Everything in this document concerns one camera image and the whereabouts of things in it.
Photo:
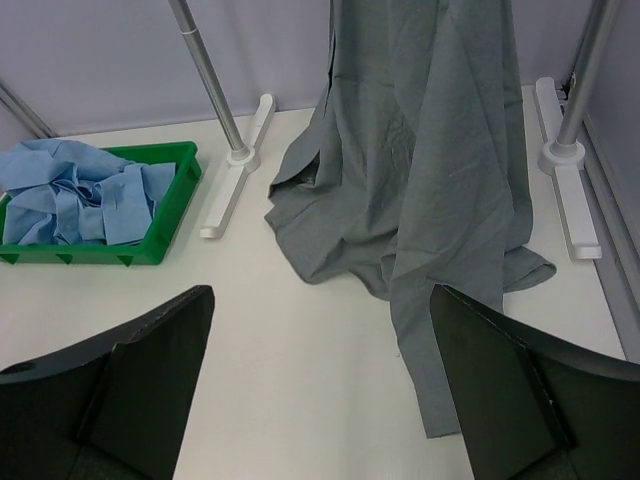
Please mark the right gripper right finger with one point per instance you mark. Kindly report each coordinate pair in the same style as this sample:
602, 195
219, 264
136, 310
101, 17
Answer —
531, 405

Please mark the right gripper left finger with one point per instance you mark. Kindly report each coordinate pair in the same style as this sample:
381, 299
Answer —
113, 406

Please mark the light blue shirt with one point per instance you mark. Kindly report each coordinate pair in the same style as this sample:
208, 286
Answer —
64, 192

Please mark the grey shirt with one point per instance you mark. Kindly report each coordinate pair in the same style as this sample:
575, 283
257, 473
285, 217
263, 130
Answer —
413, 171

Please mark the green plastic tray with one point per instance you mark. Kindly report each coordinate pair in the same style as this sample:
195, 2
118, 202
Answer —
152, 248

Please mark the white metal clothes rack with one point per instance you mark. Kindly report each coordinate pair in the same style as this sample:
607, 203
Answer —
562, 156

